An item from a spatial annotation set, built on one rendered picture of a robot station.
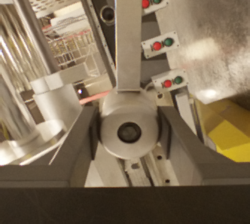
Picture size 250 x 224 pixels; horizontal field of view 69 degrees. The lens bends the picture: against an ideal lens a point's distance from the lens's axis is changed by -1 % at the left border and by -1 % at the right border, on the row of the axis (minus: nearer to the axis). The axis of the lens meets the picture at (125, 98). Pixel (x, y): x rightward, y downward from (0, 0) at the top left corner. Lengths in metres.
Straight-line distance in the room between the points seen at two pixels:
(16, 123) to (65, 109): 0.32
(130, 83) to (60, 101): 0.98
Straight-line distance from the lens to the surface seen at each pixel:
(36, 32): 1.18
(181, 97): 0.92
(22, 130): 0.93
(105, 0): 0.94
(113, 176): 1.15
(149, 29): 0.90
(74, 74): 1.04
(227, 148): 0.93
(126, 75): 0.15
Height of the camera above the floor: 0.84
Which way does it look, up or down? 5 degrees up
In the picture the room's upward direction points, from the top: 108 degrees counter-clockwise
